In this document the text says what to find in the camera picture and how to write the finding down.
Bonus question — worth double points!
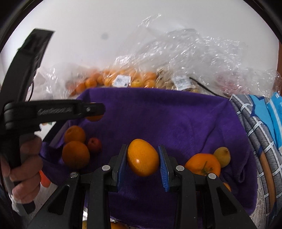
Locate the orange fruit behind left gripper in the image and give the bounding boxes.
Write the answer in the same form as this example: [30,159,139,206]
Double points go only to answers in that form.
[86,115,103,122]

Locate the blue grey plaid cloth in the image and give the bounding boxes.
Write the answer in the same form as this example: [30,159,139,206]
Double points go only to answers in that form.
[230,94,281,228]

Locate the orange tangerine lower left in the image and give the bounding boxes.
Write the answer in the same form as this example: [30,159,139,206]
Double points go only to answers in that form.
[62,141,90,168]

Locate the yellow-green small fruit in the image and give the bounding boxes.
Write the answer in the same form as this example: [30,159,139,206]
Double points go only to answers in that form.
[214,147,231,168]

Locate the person's left hand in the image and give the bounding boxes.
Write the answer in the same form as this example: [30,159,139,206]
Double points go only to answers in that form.
[1,135,43,204]

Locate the orange tangerine with stem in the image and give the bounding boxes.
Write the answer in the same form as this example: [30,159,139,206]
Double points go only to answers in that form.
[184,153,221,176]

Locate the orange kumquat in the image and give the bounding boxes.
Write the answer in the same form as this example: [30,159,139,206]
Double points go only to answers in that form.
[127,139,160,177]

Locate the small red fruit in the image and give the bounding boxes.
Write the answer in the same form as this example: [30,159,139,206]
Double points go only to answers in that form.
[87,137,102,152]

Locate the clear plastic bag right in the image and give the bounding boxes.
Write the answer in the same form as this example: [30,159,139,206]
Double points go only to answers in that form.
[113,15,281,97]

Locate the purple towel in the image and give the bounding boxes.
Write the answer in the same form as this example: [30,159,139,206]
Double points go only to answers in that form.
[39,87,258,229]

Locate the orange tangerine upper left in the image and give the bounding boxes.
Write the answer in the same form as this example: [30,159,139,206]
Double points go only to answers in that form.
[64,125,86,143]

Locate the white barcode label left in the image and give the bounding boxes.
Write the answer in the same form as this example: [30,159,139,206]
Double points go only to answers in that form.
[113,75,131,88]

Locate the white barcode label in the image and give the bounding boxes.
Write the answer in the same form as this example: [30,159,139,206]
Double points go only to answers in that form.
[172,75,195,91]
[113,75,131,88]

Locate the white barcode label right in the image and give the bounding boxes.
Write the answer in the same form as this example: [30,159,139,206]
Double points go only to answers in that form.
[172,75,195,91]

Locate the clear plastic bag of oranges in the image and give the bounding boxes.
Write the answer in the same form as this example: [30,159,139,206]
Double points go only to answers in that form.
[32,63,158,100]

